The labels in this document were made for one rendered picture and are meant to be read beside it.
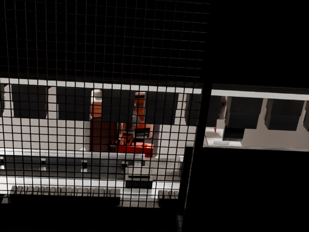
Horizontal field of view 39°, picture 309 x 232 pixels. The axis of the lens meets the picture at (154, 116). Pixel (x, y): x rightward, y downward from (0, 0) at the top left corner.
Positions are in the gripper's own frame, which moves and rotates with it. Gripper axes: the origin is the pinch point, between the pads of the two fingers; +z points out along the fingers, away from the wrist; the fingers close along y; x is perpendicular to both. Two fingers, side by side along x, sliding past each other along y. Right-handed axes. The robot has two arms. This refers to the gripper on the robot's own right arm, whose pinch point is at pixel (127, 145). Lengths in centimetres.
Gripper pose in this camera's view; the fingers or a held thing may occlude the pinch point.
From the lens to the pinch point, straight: 267.5
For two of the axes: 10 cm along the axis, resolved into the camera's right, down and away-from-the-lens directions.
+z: -1.0, 9.8, 1.9
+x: 9.9, 1.0, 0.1
